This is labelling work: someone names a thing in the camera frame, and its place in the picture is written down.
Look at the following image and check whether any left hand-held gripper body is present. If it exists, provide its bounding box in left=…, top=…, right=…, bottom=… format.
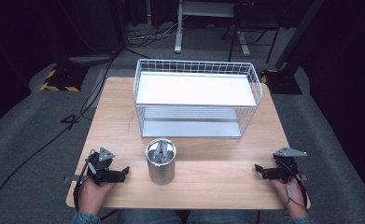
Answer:
left=85, top=147, right=125, bottom=185

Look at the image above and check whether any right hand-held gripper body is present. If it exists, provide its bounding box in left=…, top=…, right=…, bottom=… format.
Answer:
left=261, top=147, right=308, bottom=182

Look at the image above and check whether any person's left hand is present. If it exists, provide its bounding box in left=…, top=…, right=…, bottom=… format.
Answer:
left=77, top=178, right=117, bottom=217

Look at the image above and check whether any person's right hand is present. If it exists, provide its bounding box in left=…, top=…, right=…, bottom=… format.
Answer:
left=269, top=174, right=310, bottom=219

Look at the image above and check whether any steel canister with lid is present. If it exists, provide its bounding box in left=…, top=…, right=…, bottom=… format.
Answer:
left=144, top=136, right=177, bottom=187

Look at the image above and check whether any black base with hazard stripes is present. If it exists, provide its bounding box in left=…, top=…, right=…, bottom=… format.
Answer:
left=39, top=63, right=91, bottom=93
left=260, top=68, right=303, bottom=96

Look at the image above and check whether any black metal chair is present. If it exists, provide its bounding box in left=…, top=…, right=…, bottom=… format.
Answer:
left=221, top=2, right=281, bottom=64

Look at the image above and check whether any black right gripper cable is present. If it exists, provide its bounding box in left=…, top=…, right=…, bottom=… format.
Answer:
left=277, top=159, right=309, bottom=217

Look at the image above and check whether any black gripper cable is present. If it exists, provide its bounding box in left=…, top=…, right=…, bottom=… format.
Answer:
left=73, top=148, right=98, bottom=213
left=277, top=159, right=309, bottom=217

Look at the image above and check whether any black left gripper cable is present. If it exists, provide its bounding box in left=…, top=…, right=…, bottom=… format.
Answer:
left=73, top=148, right=98, bottom=213

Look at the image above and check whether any long black floor cable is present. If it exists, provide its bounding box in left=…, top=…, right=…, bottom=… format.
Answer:
left=0, top=49, right=122, bottom=220

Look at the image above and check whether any white wire shelf rack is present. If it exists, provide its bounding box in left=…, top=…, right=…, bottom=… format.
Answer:
left=133, top=58, right=264, bottom=139

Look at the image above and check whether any bundle of floor cables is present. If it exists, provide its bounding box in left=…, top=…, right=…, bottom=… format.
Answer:
left=126, top=21, right=184, bottom=49

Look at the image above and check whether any slanted dark metal post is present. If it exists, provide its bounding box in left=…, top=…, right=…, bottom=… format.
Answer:
left=274, top=0, right=325, bottom=71

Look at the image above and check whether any white desk frame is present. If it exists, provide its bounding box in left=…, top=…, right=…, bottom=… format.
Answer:
left=174, top=0, right=252, bottom=58

